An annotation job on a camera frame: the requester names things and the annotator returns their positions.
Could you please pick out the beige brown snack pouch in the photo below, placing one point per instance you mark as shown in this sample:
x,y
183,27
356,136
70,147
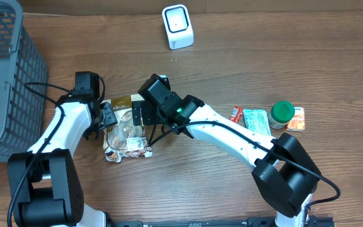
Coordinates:
x,y
127,138

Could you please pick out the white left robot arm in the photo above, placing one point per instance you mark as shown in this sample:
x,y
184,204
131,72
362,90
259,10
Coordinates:
x,y
44,184

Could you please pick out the orange Kleenex tissue pack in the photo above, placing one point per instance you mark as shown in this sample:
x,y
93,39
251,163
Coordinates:
x,y
297,123

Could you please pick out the grey plastic mesh basket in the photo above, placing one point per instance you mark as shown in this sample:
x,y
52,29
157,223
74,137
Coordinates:
x,y
21,111

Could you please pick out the teal tissue pack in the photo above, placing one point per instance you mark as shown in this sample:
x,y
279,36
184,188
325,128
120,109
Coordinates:
x,y
257,121

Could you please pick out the green lid jar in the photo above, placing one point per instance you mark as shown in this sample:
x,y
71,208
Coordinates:
x,y
280,114

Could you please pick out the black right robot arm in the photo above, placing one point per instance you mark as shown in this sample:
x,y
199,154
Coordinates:
x,y
283,171

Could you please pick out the red white snack packet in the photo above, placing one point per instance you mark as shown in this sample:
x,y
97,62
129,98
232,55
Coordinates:
x,y
236,114

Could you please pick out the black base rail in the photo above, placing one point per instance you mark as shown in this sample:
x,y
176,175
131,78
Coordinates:
x,y
249,222

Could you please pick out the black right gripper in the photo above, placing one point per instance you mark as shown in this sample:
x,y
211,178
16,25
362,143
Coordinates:
x,y
138,112

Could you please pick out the white barcode scanner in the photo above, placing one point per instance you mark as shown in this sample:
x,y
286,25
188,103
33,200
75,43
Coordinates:
x,y
178,26

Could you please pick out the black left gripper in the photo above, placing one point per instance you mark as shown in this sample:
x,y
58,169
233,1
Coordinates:
x,y
108,115

